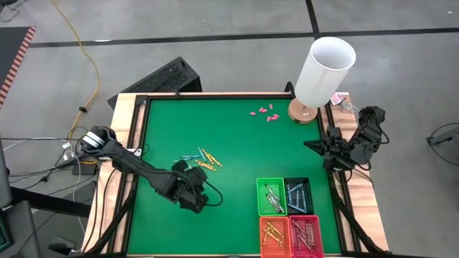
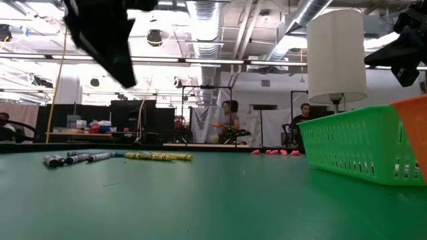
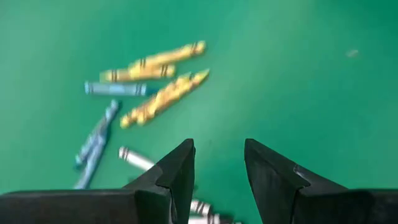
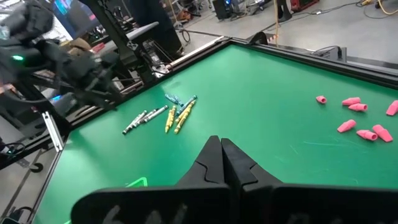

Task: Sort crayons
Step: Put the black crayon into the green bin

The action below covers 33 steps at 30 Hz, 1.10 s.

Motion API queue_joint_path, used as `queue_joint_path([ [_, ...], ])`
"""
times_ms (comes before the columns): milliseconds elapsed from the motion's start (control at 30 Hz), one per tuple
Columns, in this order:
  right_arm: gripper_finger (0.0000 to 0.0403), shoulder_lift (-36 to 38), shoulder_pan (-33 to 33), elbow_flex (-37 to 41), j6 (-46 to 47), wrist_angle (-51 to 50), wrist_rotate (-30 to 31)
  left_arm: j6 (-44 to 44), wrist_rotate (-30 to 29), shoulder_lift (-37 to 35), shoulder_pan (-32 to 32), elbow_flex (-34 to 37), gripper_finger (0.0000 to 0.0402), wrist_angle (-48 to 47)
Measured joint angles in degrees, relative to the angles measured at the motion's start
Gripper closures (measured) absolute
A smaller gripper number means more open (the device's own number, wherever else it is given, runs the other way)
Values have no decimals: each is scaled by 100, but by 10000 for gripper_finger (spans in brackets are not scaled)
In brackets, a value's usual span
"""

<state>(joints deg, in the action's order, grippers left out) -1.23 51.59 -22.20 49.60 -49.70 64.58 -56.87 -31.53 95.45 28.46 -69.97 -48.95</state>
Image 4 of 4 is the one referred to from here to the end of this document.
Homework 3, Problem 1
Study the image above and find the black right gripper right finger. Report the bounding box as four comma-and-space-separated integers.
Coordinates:
221, 138, 398, 224

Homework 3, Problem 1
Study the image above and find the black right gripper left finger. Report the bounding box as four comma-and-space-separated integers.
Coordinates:
70, 135, 233, 224

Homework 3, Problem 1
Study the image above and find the green plastic basket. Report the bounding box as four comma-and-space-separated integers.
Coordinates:
126, 177, 149, 188

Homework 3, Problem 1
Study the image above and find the large monitor screen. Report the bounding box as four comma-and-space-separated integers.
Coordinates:
52, 0, 100, 39

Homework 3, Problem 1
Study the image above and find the grey desk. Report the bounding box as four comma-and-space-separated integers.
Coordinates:
101, 21, 160, 55

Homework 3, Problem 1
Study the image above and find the black computer tower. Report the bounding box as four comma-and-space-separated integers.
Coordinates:
213, 0, 233, 21

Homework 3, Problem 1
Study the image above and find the black pillar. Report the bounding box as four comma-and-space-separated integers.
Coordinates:
276, 0, 293, 23

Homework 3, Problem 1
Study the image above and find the red toolbox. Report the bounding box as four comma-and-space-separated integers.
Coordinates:
290, 0, 320, 13

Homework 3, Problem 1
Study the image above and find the white metal bracket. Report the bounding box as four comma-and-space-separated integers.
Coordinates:
42, 111, 65, 153

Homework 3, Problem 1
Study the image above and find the black table frame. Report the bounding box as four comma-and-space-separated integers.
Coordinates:
0, 35, 398, 224

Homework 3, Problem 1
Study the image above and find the yellow extension cable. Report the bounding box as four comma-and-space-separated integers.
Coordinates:
272, 0, 280, 47

